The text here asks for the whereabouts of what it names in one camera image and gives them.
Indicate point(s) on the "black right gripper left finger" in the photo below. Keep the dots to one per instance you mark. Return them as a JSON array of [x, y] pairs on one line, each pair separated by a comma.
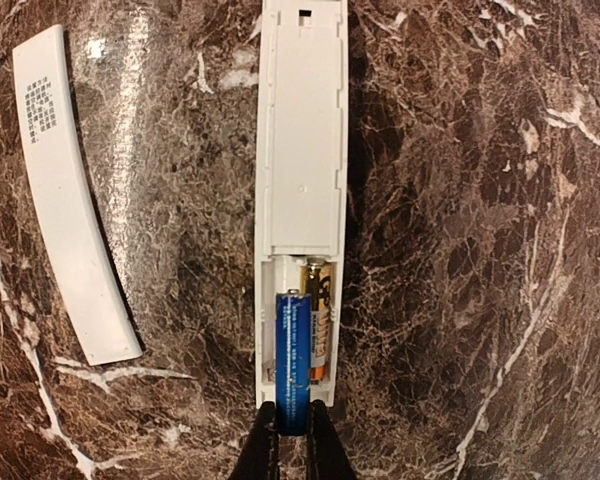
[[259, 457]]

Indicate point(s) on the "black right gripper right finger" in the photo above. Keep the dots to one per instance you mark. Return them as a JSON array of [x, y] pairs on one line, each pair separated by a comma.
[[327, 458]]

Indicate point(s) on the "blue AAA battery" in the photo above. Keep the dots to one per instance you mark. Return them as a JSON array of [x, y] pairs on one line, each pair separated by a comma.
[[293, 362]]

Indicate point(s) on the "gold AAA battery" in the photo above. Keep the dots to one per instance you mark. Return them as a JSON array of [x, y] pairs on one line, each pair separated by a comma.
[[317, 284]]

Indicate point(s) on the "white remote control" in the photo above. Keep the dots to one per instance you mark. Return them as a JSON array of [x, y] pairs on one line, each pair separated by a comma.
[[301, 171]]

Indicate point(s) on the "white remote battery cover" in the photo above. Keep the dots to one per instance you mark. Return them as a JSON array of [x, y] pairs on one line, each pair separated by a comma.
[[65, 210]]

